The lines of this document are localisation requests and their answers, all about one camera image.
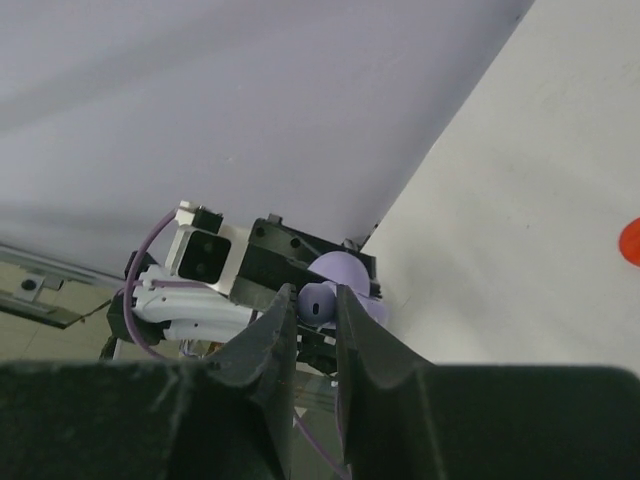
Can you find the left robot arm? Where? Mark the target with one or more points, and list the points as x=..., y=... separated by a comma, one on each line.
x=154, y=306

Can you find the purple charging case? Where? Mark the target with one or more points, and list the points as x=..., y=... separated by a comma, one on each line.
x=341, y=268

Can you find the red charging case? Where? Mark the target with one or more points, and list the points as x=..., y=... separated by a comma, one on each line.
x=629, y=242

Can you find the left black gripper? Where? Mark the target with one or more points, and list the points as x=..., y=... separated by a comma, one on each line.
x=277, y=254

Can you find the purple earbud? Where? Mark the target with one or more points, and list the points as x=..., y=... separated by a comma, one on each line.
x=316, y=305

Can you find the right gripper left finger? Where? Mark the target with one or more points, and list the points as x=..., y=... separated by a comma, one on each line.
x=229, y=416

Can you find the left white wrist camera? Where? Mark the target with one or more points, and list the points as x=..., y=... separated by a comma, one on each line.
x=206, y=249

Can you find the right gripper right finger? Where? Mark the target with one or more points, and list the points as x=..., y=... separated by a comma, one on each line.
x=403, y=417

